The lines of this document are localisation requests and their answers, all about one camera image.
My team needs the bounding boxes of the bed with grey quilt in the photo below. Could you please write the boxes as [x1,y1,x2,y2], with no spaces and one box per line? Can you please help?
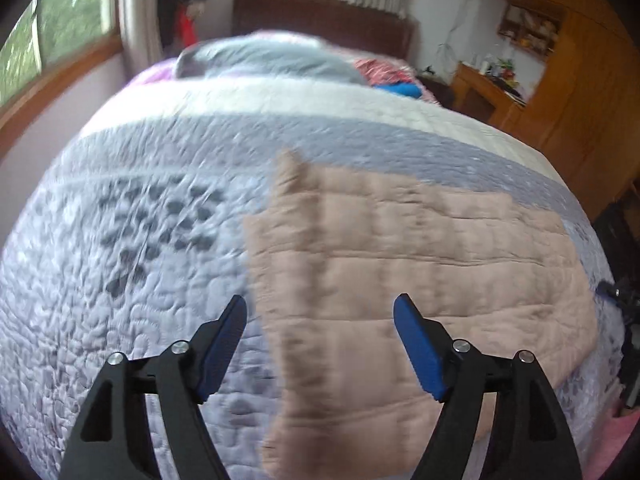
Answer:
[0,80,626,480]

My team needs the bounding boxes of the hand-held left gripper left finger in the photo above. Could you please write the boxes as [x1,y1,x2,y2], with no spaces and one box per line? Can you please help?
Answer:
[59,294,248,480]

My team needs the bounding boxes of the pink checked clothing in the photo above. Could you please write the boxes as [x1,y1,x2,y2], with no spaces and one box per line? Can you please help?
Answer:
[582,412,640,480]

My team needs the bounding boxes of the dark wooden nightstand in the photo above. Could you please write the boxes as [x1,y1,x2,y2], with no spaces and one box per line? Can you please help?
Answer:
[417,67,456,106]

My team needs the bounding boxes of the wooden wall shelf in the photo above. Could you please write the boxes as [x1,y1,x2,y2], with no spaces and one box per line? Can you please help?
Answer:
[497,2,563,56]

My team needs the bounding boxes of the black chair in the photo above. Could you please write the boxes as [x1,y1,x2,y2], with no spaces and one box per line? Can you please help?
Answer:
[590,200,640,281]

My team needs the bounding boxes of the dark wooden headboard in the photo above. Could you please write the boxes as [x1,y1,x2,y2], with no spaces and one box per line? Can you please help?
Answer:
[232,0,418,63]

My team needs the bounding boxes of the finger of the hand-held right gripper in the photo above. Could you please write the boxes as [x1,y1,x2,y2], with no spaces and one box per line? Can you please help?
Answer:
[597,282,640,312]

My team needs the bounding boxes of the assorted desk trinkets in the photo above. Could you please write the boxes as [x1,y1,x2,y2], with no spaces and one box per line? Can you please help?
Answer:
[472,52,528,101]

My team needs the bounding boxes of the hanging wall cables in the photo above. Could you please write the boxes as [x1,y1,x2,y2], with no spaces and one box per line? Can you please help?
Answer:
[437,5,466,68]

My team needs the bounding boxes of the large wooden-framed window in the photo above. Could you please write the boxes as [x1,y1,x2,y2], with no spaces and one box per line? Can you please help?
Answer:
[0,0,123,146]

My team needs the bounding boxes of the grey-blue pillow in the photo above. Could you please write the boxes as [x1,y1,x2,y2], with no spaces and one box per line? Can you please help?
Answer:
[175,37,368,86]

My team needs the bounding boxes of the red patterned cloth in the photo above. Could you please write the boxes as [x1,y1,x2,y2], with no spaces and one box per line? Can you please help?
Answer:
[352,57,426,98]

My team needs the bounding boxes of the plain beige curtain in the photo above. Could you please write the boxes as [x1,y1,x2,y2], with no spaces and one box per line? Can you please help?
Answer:
[117,0,166,68]

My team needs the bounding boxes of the red hanging bag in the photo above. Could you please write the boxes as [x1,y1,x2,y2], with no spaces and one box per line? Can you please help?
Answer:
[175,7,198,46]

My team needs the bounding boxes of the black hanging garment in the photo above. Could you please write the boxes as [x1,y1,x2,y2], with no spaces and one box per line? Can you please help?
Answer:
[156,0,188,53]

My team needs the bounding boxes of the blue cloth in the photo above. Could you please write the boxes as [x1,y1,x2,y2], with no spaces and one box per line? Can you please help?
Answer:
[375,82,421,99]

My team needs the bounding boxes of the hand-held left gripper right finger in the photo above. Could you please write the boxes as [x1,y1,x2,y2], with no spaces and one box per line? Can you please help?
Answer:
[393,293,583,480]

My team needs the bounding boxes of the large wooden wardrobe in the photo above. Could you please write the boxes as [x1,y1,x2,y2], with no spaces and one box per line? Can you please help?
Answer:
[487,0,640,221]

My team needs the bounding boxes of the beige quilted coat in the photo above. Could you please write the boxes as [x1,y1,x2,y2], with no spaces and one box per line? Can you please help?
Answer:
[242,149,598,473]

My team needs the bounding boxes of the wooden desk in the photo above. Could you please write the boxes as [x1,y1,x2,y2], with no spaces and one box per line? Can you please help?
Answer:
[452,60,528,128]

